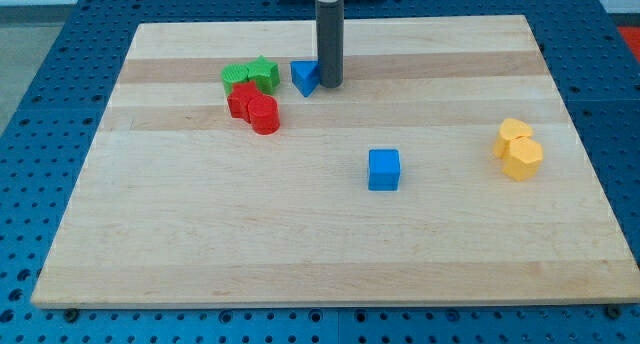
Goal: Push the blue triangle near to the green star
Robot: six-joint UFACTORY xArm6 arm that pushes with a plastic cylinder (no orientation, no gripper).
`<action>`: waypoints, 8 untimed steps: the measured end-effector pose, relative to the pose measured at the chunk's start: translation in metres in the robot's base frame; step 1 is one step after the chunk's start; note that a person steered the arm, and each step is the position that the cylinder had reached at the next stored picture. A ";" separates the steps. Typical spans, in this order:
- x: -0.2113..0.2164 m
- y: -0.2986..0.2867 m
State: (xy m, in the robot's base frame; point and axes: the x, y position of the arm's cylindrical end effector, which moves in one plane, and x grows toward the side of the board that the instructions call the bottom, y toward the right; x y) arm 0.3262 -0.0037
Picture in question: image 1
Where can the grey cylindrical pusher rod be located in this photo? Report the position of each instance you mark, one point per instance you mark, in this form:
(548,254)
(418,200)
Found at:
(330,41)

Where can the blue triangle block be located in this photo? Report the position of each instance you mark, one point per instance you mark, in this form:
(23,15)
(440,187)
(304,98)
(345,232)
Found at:
(305,76)

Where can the green star block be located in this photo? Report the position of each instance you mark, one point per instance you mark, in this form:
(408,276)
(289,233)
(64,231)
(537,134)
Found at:
(265,73)

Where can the red star block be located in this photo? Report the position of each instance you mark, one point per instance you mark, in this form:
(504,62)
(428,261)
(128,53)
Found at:
(239,98)

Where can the green cylinder block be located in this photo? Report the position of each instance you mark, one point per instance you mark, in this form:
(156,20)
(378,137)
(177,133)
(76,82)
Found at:
(233,74)

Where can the red cylinder block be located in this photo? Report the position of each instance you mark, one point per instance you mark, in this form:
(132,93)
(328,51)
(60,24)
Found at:
(264,115)

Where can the blue cube block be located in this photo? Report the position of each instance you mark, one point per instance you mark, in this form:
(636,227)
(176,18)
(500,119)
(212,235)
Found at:
(384,169)

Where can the wooden board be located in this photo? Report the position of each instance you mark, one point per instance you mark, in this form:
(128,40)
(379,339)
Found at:
(179,205)

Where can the yellow heart block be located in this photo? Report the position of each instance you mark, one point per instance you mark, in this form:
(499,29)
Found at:
(510,129)

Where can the yellow hexagon block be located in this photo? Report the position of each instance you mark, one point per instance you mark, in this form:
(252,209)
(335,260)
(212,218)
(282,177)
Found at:
(522,158)

